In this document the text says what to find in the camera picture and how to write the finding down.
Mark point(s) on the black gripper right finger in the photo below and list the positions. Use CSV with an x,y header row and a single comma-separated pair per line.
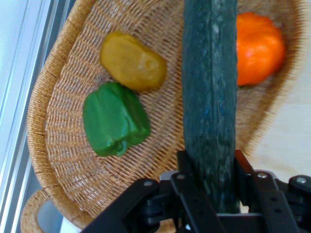
x,y
272,196

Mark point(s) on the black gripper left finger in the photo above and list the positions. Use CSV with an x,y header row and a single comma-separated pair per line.
x,y
184,194

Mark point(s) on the brown-yellow potato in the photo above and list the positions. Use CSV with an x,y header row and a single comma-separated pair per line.
x,y
132,60

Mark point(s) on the woven wicker basket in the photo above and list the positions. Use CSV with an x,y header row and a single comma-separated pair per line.
x,y
160,136

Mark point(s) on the orange bell pepper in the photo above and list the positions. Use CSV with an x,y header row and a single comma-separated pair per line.
x,y
257,48

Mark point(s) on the green bell pepper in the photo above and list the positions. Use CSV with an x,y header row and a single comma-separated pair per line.
x,y
114,119

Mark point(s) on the aluminium wall rail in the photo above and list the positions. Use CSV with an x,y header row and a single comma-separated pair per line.
x,y
17,97

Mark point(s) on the dark green cucumber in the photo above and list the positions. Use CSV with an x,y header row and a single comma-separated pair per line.
x,y
210,97

